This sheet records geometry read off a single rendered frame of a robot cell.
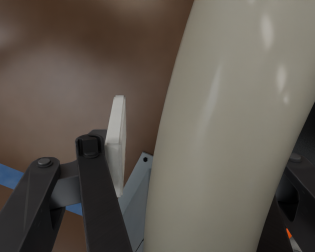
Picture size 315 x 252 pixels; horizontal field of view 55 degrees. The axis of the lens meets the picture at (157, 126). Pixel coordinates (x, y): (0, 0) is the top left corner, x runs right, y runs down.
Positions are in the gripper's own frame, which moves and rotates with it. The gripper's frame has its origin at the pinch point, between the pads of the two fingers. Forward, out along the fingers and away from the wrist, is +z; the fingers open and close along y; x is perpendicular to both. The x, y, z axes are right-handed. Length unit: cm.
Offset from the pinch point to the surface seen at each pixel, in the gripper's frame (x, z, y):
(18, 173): -61, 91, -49
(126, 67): -17, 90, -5
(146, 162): -54, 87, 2
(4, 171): -60, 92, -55
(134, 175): -60, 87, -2
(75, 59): -15, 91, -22
